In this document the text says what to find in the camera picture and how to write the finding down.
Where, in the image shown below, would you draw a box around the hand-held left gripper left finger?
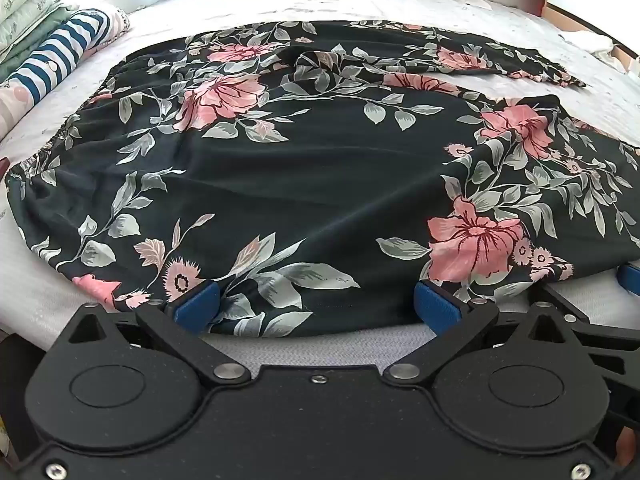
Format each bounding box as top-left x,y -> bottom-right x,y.
64,280 -> 252,384

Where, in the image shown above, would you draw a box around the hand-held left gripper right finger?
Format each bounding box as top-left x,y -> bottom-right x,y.
382,280 -> 577,385

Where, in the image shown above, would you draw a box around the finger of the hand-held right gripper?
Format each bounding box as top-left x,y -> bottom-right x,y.
542,263 -> 640,357

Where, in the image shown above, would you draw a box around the black floral pants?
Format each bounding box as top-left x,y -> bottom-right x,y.
4,19 -> 640,337

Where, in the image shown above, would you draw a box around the crumpled white cloth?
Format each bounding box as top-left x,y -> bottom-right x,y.
562,29 -> 628,63

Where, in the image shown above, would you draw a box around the pink striped blanket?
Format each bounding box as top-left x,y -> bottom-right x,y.
0,82 -> 32,139

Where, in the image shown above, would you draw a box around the blue white striped blanket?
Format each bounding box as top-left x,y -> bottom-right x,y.
4,8 -> 132,107

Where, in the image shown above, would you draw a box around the bed with white sheet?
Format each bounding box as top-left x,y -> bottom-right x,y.
0,0 -> 640,371

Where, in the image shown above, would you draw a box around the folded dark green blanket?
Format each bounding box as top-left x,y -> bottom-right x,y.
0,6 -> 76,79

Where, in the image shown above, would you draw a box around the folded light green floral quilt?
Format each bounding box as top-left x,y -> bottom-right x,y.
0,0 -> 77,61

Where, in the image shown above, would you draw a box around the wooden bed frame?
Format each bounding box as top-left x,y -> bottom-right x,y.
475,0 -> 640,77

